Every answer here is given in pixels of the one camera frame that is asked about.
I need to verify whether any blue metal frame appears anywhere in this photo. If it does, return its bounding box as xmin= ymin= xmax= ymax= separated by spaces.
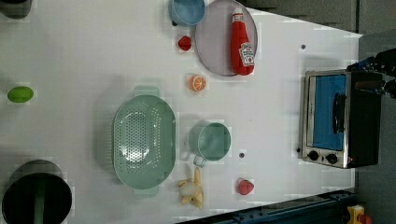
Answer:
xmin=177 ymin=190 xmax=357 ymax=224

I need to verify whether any grey round plate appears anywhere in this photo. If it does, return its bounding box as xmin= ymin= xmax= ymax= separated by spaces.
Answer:
xmin=194 ymin=0 xmax=258 ymax=77

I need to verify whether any black silver toaster oven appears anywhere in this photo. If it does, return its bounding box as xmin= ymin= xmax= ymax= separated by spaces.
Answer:
xmin=301 ymin=70 xmax=382 ymax=169

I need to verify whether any blue oven door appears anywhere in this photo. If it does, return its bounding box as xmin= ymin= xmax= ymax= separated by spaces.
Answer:
xmin=307 ymin=75 xmax=347 ymax=151

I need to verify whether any black cylinder post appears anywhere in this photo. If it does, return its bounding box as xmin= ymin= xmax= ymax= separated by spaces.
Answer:
xmin=1 ymin=160 xmax=73 ymax=224
xmin=0 ymin=0 xmax=33 ymax=20

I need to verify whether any green mug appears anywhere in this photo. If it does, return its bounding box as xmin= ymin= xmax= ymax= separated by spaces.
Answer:
xmin=188 ymin=121 xmax=232 ymax=168

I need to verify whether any blue mug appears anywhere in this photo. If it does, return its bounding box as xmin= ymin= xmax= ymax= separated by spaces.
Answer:
xmin=168 ymin=0 xmax=205 ymax=26

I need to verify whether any black cylinder post far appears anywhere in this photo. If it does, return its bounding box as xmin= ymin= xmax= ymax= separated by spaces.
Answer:
xmin=0 ymin=0 xmax=33 ymax=20

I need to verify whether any peeled banana toy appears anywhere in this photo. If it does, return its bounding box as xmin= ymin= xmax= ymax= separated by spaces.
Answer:
xmin=177 ymin=168 xmax=204 ymax=209

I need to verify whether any red plush ketchup bottle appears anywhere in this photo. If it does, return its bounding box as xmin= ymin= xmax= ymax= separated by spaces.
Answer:
xmin=231 ymin=8 xmax=255 ymax=76

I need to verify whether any orange slice toy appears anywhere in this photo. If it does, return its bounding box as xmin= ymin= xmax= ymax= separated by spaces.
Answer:
xmin=189 ymin=75 xmax=206 ymax=91

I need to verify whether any dark red strawberry toy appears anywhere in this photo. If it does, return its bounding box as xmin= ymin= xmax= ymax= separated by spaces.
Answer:
xmin=177 ymin=35 xmax=191 ymax=51

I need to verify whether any green lime toy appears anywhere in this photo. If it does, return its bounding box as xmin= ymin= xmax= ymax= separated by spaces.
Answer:
xmin=7 ymin=86 xmax=34 ymax=104

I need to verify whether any yellow red object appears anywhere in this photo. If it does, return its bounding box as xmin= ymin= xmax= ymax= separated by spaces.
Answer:
xmin=347 ymin=204 xmax=373 ymax=224

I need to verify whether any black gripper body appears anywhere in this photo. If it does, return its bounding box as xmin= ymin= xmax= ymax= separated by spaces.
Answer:
xmin=346 ymin=49 xmax=396 ymax=99

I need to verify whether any pink strawberry toy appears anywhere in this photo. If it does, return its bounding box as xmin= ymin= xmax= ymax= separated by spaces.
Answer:
xmin=237 ymin=178 xmax=254 ymax=195

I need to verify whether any green oval colander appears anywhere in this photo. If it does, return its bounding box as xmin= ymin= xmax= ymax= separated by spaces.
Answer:
xmin=112 ymin=86 xmax=176 ymax=198

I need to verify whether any black cylinder post near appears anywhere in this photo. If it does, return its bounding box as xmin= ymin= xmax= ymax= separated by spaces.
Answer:
xmin=1 ymin=160 xmax=73 ymax=224

